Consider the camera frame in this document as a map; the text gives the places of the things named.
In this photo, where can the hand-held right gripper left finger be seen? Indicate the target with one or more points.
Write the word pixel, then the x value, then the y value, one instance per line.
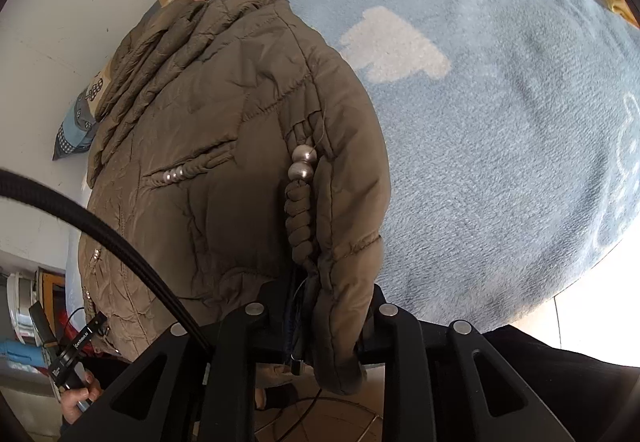
pixel 291 327

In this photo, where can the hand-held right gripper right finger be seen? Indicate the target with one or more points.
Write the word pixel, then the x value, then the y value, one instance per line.
pixel 372 327

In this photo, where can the olive quilted jacket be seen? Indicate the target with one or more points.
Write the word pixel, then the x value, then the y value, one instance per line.
pixel 225 147

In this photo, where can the person's left hand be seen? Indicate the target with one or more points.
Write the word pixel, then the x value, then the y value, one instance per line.
pixel 75 404

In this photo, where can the blue plastic item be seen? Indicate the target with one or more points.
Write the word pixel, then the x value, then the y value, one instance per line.
pixel 17 353

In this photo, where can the white plastic container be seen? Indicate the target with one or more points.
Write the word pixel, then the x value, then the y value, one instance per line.
pixel 20 302

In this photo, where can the light blue fleece blanket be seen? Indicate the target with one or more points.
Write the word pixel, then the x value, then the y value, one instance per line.
pixel 500 147

